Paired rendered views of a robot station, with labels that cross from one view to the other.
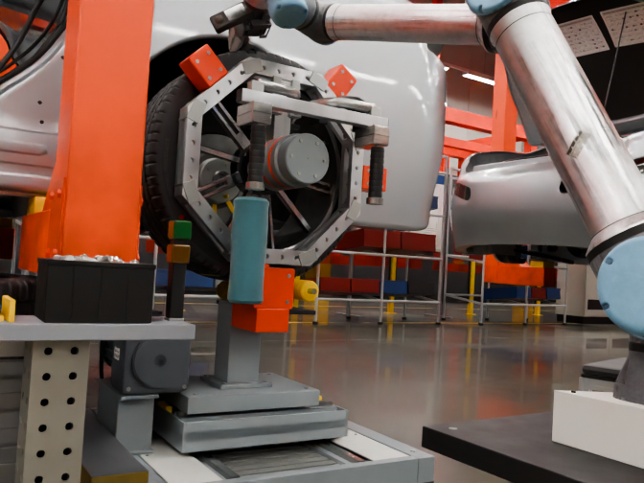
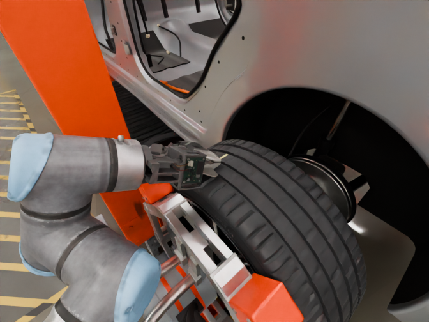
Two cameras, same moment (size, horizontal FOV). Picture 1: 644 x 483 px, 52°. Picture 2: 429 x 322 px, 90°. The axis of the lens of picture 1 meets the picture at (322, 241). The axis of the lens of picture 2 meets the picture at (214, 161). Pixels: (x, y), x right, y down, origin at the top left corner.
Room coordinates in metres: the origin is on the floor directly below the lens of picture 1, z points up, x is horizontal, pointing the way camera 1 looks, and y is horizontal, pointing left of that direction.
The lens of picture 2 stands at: (1.79, -0.09, 1.55)
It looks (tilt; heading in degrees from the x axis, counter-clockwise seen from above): 44 degrees down; 81
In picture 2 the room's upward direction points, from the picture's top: straight up
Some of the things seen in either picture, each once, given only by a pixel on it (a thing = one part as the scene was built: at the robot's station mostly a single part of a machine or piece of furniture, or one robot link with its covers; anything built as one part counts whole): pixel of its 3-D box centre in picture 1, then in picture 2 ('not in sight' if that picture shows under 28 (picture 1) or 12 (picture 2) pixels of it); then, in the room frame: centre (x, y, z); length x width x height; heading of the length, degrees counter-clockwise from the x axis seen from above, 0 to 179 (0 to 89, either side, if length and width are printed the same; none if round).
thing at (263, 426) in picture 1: (242, 415); not in sight; (1.95, 0.20, 0.13); 0.50 x 0.36 x 0.10; 122
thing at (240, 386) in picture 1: (237, 350); not in sight; (1.94, 0.23, 0.32); 0.40 x 0.30 x 0.28; 122
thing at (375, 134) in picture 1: (371, 137); not in sight; (1.71, -0.11, 0.93); 0.09 x 0.05 x 0.05; 32
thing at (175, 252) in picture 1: (178, 253); not in sight; (1.39, 0.30, 0.59); 0.04 x 0.04 x 0.04; 32
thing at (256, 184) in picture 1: (257, 155); not in sight; (1.50, 0.16, 0.83); 0.04 x 0.04 x 0.16
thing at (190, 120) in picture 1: (275, 165); (202, 276); (1.79, 0.14, 0.85); 0.54 x 0.07 x 0.54; 122
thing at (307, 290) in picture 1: (288, 287); not in sight; (1.94, 0.09, 0.51); 0.29 x 0.06 x 0.06; 32
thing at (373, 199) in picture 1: (376, 173); not in sight; (1.68, -0.13, 0.83); 0.04 x 0.04 x 0.16
